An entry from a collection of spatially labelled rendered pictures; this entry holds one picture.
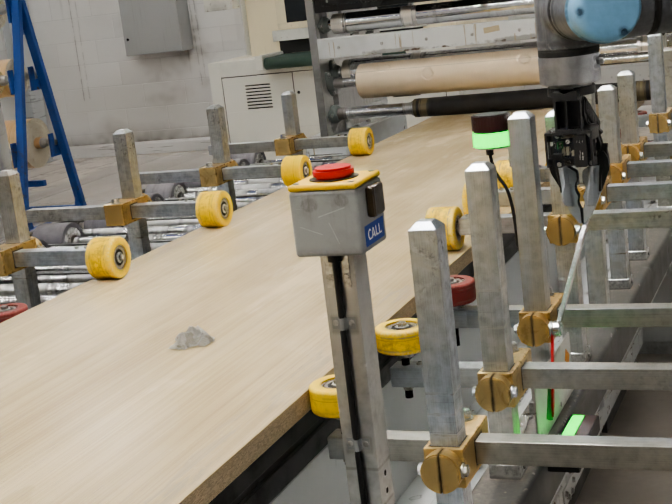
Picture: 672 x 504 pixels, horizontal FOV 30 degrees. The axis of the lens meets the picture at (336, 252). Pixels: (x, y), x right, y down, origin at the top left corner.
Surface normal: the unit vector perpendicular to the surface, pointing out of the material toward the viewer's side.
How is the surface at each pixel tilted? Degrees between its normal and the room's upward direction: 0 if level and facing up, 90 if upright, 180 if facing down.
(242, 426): 0
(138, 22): 90
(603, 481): 0
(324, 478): 90
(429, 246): 90
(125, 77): 90
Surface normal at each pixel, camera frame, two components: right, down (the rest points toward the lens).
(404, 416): 0.92, -0.03
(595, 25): 0.08, 0.20
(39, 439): -0.11, -0.97
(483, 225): -0.37, 0.24
